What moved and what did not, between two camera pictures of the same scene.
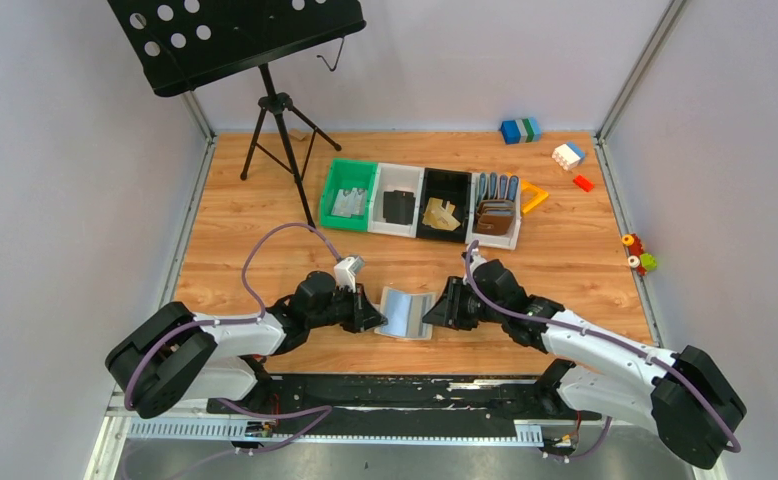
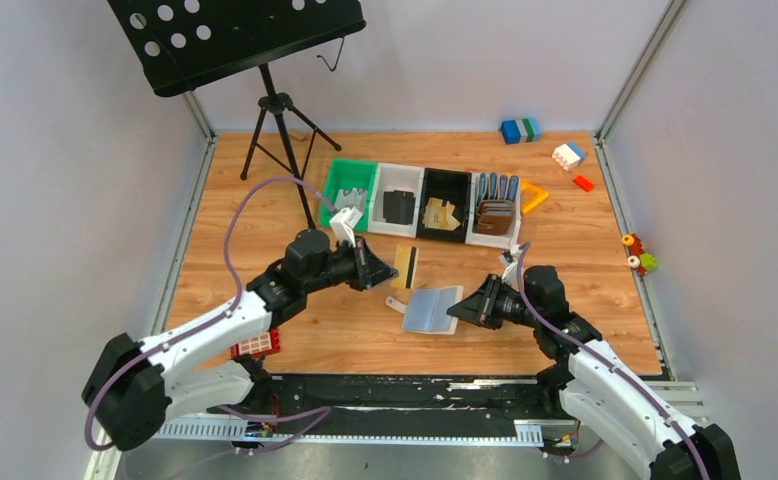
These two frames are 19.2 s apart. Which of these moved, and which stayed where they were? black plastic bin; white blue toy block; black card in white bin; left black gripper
Moved: left black gripper
Stayed: white blue toy block; black plastic bin; black card in white bin
